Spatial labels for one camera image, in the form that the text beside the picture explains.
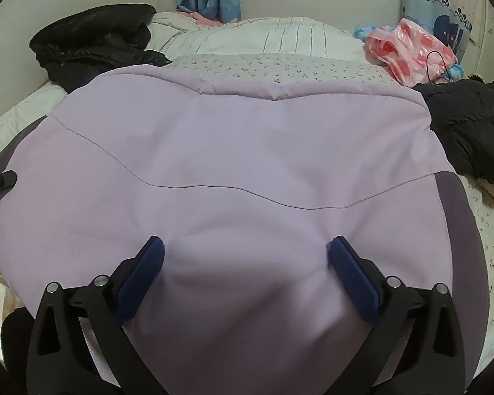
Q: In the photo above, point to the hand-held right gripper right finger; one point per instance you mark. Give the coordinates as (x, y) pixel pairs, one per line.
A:
(352, 273)

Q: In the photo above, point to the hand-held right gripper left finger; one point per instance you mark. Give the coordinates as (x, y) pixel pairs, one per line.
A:
(142, 271)

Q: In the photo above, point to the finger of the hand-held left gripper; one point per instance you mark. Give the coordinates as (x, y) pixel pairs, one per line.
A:
(0, 181)

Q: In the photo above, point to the lilac jacket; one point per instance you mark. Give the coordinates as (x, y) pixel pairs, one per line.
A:
(247, 152)

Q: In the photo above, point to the white quilted mattress pad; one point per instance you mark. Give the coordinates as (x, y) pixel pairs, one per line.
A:
(16, 123)

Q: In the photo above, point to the black puffer jacket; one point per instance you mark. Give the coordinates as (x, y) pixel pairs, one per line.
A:
(473, 131)
(90, 37)

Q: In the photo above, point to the floral bedsheet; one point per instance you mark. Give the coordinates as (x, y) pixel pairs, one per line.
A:
(271, 66)

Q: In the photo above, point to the pink plastic bag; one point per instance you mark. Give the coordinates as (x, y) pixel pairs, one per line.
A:
(403, 49)

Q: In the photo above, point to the white striped duvet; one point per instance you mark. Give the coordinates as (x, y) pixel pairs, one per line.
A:
(263, 35)

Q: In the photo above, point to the pink cloth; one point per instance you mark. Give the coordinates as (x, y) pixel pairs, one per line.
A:
(203, 18)

